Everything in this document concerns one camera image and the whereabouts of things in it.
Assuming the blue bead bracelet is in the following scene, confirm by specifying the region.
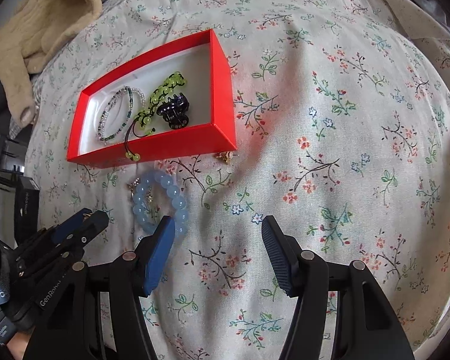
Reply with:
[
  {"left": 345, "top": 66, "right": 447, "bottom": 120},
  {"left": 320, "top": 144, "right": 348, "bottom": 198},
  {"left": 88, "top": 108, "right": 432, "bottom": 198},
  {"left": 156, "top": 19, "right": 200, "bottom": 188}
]
[{"left": 131, "top": 169, "right": 190, "bottom": 238}]

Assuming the green beaded cord bracelet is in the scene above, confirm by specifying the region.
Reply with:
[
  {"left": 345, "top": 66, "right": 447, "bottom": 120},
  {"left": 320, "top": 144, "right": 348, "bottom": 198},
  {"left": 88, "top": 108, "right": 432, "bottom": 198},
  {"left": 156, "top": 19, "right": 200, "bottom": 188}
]
[{"left": 123, "top": 70, "right": 189, "bottom": 162}]

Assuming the black hair claw clip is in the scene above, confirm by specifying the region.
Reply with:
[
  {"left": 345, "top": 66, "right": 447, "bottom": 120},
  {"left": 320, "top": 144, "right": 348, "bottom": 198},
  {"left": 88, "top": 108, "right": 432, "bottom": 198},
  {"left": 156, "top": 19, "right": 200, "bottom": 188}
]
[{"left": 156, "top": 93, "right": 189, "bottom": 129}]

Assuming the clear beaded coil bracelet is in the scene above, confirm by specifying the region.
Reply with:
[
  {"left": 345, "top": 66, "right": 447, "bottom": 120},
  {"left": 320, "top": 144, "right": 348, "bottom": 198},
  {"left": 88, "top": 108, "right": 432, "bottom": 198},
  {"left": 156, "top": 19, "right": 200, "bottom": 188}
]
[{"left": 95, "top": 84, "right": 146, "bottom": 146}]

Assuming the gloved left hand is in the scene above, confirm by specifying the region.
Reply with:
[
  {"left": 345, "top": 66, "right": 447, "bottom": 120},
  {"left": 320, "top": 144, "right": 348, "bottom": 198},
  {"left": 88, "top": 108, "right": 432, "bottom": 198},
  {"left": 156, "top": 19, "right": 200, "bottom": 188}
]
[{"left": 0, "top": 240, "right": 31, "bottom": 347}]

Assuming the black box with lettering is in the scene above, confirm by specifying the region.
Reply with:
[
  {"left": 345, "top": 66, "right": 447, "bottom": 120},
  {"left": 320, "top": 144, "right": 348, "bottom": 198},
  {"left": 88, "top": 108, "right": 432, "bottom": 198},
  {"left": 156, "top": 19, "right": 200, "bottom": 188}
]
[{"left": 13, "top": 175, "right": 40, "bottom": 245}]

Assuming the red cardboard box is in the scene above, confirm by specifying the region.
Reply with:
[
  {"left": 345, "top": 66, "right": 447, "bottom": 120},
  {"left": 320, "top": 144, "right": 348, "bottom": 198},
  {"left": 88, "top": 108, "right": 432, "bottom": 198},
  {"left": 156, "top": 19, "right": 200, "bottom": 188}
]
[{"left": 66, "top": 29, "right": 237, "bottom": 168}]

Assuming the floral bed sheet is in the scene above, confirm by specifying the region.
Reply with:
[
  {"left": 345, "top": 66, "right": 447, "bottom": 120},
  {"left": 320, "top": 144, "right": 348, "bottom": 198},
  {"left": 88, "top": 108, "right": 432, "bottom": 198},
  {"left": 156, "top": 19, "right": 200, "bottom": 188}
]
[{"left": 26, "top": 0, "right": 450, "bottom": 359}]

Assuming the beige knitted sweater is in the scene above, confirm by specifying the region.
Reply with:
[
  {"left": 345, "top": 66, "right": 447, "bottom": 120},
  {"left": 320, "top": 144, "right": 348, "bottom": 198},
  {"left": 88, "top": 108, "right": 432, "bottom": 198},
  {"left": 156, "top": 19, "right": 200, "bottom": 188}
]
[{"left": 0, "top": 0, "right": 102, "bottom": 128}]

